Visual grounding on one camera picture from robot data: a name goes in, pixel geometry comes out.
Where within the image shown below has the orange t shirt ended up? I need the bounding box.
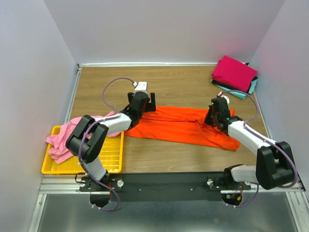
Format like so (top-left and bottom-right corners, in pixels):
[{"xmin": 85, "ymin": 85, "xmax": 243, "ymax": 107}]
[{"xmin": 124, "ymin": 106, "xmax": 240, "ymax": 151}]

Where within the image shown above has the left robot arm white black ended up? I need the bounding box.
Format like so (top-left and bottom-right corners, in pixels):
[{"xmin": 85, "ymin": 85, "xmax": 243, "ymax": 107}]
[{"xmin": 65, "ymin": 91, "xmax": 156, "ymax": 191}]

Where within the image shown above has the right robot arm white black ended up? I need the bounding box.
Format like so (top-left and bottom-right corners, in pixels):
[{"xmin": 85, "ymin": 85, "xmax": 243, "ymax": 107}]
[{"xmin": 204, "ymin": 97, "xmax": 297, "ymax": 190}]

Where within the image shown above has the folded teal t shirt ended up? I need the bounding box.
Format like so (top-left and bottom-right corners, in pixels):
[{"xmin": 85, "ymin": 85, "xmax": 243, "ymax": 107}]
[{"xmin": 220, "ymin": 88, "xmax": 247, "ymax": 100}]

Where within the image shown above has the folded magenta t shirt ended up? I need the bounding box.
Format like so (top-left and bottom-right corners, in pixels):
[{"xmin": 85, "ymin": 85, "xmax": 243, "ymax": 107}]
[{"xmin": 211, "ymin": 56, "xmax": 258, "ymax": 92}]

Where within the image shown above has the yellow plastic tray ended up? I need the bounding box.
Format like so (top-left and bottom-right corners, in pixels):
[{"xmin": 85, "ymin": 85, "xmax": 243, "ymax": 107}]
[{"xmin": 41, "ymin": 123, "xmax": 124, "ymax": 174}]

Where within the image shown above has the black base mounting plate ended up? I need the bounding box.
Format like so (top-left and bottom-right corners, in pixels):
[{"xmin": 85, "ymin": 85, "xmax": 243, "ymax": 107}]
[{"xmin": 79, "ymin": 172, "xmax": 251, "ymax": 207}]

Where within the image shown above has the pink t shirt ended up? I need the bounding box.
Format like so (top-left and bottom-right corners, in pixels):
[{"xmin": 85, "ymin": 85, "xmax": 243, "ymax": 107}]
[{"xmin": 46, "ymin": 113, "xmax": 131, "ymax": 168}]

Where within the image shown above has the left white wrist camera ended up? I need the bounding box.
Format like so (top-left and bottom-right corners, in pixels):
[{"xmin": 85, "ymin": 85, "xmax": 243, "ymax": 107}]
[{"xmin": 132, "ymin": 82, "xmax": 148, "ymax": 94}]

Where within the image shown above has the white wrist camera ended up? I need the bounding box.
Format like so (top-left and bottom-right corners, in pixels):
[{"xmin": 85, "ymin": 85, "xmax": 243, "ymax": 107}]
[
  {"xmin": 217, "ymin": 91, "xmax": 230, "ymax": 104},
  {"xmin": 132, "ymin": 82, "xmax": 148, "ymax": 94}
]

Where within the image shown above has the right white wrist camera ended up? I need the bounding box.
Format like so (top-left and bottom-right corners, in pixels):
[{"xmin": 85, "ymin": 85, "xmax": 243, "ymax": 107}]
[{"xmin": 217, "ymin": 91, "xmax": 230, "ymax": 104}]

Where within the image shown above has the aluminium frame rail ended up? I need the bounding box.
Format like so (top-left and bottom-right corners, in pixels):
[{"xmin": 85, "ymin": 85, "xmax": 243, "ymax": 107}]
[{"xmin": 39, "ymin": 175, "xmax": 304, "ymax": 194}]

